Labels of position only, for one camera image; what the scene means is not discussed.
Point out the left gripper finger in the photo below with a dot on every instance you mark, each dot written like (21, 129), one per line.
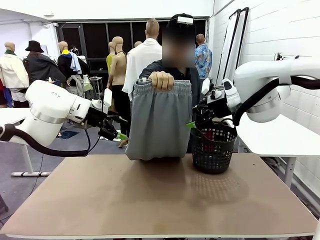
(110, 133)
(116, 118)

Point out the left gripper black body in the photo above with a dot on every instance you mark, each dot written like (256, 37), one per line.
(97, 118)

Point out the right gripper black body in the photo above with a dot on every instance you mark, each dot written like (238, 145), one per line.
(215, 107)

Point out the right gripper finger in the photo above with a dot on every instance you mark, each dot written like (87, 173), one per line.
(191, 125)
(200, 110)

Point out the grey training pants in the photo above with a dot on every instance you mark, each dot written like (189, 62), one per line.
(160, 120)

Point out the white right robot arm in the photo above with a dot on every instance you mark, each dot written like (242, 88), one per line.
(260, 75)

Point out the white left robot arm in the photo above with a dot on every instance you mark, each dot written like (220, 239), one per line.
(50, 105)

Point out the person's right hand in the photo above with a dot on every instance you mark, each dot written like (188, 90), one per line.
(162, 80)

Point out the red item inside basket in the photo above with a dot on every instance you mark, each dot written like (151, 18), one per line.
(212, 135)

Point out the blue floor mat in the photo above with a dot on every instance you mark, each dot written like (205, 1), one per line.
(67, 134)

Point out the black perforated plastic basket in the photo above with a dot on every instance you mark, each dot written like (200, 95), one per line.
(212, 157)

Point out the mannequin grey jacket light jeans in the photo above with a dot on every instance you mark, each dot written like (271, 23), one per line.
(77, 85)

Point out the small white work table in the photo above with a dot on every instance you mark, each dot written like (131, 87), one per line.
(96, 78)

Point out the person in dark jacket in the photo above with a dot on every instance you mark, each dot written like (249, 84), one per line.
(182, 72)

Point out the figure in blue floral shirt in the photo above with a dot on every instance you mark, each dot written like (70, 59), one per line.
(203, 60)

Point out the bare tan mannequin black trousers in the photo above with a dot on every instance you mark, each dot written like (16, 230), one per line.
(118, 67)

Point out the denim-clad mannequin torso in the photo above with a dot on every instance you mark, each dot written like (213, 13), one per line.
(57, 83)

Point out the mannequin with yellow top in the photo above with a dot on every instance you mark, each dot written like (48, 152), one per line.
(110, 61)

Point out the black-framed standing mirror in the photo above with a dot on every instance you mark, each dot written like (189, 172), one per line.
(241, 37)
(225, 50)

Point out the light blue hanging shirt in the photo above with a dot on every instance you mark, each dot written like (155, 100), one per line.
(75, 63)

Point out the mannequin black top yellow collar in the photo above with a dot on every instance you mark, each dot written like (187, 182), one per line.
(65, 65)

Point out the mannequin with white shirt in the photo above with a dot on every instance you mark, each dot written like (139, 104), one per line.
(142, 57)

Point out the large white side table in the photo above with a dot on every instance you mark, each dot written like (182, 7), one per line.
(275, 140)

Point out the tan mannequin head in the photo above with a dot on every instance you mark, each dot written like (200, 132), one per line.
(138, 44)

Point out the dark window panel row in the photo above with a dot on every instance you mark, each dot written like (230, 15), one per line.
(95, 37)

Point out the small black tripod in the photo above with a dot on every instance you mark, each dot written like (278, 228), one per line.
(278, 56)

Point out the white table with T-foot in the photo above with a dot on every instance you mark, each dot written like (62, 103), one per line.
(10, 115)

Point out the black bucket hat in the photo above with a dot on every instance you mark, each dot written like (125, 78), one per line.
(34, 46)

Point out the mannequin with cream jacket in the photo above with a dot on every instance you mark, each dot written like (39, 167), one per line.
(12, 70)

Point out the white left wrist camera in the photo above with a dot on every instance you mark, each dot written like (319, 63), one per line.
(107, 98)

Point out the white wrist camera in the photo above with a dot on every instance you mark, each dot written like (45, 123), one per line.
(107, 98)
(206, 86)

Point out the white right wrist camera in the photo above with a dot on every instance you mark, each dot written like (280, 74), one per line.
(206, 86)

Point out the white head-mounted camera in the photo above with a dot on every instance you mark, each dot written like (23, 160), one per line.
(186, 20)

